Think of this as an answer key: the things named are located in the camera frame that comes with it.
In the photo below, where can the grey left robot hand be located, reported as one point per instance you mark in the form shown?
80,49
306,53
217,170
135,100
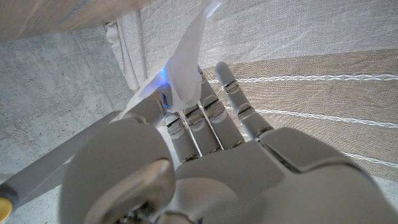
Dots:
233,180

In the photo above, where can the white tissue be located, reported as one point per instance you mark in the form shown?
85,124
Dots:
186,62

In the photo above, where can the beige striped curtain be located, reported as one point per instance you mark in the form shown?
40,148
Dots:
295,46

